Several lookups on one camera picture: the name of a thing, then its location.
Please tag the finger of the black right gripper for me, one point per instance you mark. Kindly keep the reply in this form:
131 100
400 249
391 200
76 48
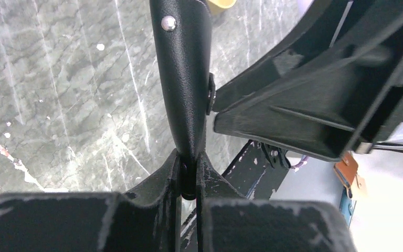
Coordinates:
322 119
329 34

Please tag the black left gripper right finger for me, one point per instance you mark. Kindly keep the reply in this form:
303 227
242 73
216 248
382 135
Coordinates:
227 221

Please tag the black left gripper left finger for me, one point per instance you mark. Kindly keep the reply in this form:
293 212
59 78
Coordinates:
145 218

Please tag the black leather card holder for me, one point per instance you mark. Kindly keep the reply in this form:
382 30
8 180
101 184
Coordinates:
182 34

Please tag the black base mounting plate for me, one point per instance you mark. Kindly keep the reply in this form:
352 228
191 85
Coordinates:
255 173

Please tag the beige oval tray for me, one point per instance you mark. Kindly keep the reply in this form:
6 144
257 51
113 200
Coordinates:
219 6

